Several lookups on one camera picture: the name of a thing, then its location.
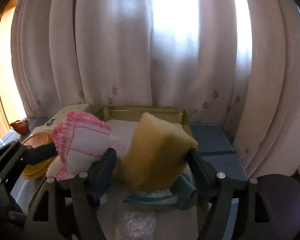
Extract teal cloth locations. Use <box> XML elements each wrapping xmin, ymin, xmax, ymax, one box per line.
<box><xmin>170</xmin><ymin>173</ymin><xmax>198</xmax><ymax>211</ymax></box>

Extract red velvet drawstring pouch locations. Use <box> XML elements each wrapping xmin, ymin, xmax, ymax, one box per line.
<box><xmin>10</xmin><ymin>119</ymin><xmax>29</xmax><ymax>135</ymax></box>

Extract white pink knitted cloth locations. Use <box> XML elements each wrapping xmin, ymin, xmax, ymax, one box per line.
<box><xmin>46</xmin><ymin>112</ymin><xmax>127</xmax><ymax>180</ymax></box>

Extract yellow plush cloth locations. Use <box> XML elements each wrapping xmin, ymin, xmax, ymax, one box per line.
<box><xmin>120</xmin><ymin>113</ymin><xmax>198</xmax><ymax>192</ymax></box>

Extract white teal plastic package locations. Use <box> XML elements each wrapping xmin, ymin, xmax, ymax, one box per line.
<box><xmin>123</xmin><ymin>189</ymin><xmax>178</xmax><ymax>205</ymax></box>

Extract round gold pink tin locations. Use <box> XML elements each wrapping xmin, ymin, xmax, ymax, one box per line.
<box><xmin>21</xmin><ymin>132</ymin><xmax>54</xmax><ymax>180</ymax></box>

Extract white tissue box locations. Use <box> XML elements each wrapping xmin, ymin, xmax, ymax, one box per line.
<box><xmin>43</xmin><ymin>103</ymin><xmax>93</xmax><ymax>131</ymax></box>

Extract gold metal tray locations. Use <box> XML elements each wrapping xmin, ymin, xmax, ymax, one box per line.
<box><xmin>25</xmin><ymin>112</ymin><xmax>198</xmax><ymax>239</ymax></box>

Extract dark purple round stool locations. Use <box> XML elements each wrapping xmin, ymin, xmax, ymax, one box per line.
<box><xmin>258</xmin><ymin>174</ymin><xmax>300</xmax><ymax>239</ymax></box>

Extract pale pink curtain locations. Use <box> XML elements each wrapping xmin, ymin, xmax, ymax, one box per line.
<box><xmin>11</xmin><ymin>0</ymin><xmax>300</xmax><ymax>177</ymax></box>

